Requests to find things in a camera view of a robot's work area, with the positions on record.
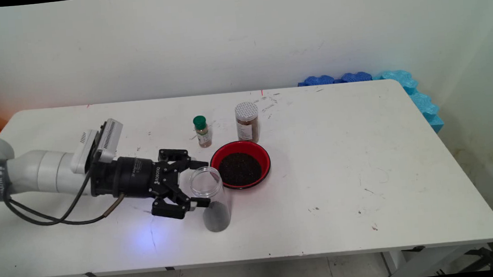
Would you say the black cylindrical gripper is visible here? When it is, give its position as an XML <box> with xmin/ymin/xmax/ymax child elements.
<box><xmin>89</xmin><ymin>145</ymin><xmax>213</xmax><ymax>227</ymax></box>

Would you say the clear plastic jar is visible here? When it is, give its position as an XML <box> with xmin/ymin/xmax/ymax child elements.
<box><xmin>188</xmin><ymin>165</ymin><xmax>233</xmax><ymax>235</ymax></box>

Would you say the green capped spice jar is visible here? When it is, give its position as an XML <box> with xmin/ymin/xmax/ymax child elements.
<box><xmin>192</xmin><ymin>115</ymin><xmax>213</xmax><ymax>149</ymax></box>

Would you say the red bowl with dark grounds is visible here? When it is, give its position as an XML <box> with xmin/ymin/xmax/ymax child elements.
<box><xmin>208</xmin><ymin>138</ymin><xmax>273</xmax><ymax>192</ymax></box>

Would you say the white lidded spice jar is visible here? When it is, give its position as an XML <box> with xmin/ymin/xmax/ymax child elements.
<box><xmin>234</xmin><ymin>101</ymin><xmax>261</xmax><ymax>145</ymax></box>

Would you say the cyan foam mat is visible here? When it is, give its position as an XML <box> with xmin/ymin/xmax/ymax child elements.
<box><xmin>373</xmin><ymin>66</ymin><xmax>445</xmax><ymax>139</ymax></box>

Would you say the braided gripper cable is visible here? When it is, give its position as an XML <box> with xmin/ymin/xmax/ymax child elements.
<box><xmin>2</xmin><ymin>185</ymin><xmax>128</xmax><ymax>232</ymax></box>

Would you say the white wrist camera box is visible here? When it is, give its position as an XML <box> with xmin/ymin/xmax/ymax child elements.
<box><xmin>67</xmin><ymin>117</ymin><xmax>128</xmax><ymax>177</ymax></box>

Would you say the black velcro strap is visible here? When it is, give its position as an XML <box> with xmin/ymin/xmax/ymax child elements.
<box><xmin>0</xmin><ymin>158</ymin><xmax>13</xmax><ymax>201</ymax></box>

